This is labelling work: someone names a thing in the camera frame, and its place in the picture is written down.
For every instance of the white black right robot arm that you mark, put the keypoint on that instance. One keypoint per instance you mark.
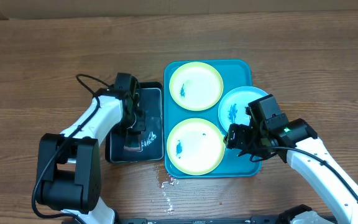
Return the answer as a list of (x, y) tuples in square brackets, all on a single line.
[(298, 145)]

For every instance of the black water tray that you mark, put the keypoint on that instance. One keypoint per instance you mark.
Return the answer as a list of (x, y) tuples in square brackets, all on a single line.
[(151, 101)]

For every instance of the cardboard backdrop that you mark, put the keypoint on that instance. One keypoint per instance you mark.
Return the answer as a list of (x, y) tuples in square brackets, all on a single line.
[(49, 9)]

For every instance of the light blue plate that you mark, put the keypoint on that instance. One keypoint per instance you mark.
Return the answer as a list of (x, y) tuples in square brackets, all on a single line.
[(232, 108)]

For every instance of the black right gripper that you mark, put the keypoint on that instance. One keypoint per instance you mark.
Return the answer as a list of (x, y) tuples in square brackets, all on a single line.
[(238, 137)]

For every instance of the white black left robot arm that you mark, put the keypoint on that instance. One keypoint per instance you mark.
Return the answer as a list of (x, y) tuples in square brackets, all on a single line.
[(68, 181)]

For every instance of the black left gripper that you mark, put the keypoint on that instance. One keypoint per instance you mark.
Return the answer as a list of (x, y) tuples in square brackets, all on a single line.
[(141, 124)]

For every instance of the yellow-green plate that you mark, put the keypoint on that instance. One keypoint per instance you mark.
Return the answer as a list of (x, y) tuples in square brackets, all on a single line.
[(196, 86), (195, 146)]

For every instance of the green brown sponge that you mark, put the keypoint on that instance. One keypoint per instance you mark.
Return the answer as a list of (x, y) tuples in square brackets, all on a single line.
[(136, 144)]

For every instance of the blue plastic tray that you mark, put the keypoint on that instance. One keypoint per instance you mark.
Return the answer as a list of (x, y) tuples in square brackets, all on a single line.
[(235, 73)]

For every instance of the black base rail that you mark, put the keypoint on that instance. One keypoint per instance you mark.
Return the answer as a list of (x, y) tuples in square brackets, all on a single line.
[(264, 219)]

